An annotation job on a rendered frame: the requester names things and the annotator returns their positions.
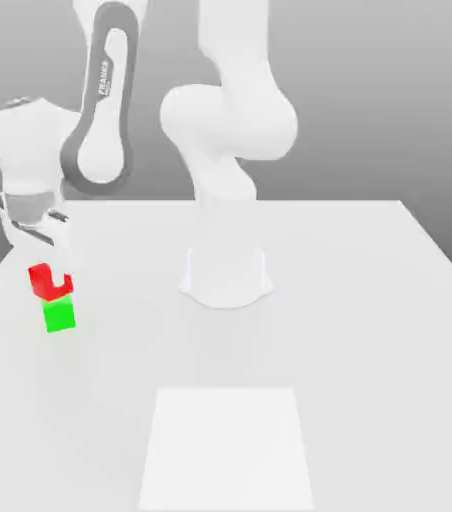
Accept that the small red cube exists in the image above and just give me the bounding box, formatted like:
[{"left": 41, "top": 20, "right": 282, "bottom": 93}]
[{"left": 27, "top": 262, "right": 75, "bottom": 303}]

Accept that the small green cube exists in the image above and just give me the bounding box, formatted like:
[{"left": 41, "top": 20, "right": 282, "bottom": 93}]
[{"left": 41, "top": 293, "right": 77, "bottom": 334}]

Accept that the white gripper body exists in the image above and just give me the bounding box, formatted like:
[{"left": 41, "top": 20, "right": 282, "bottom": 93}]
[{"left": 3, "top": 208, "right": 72, "bottom": 262}]

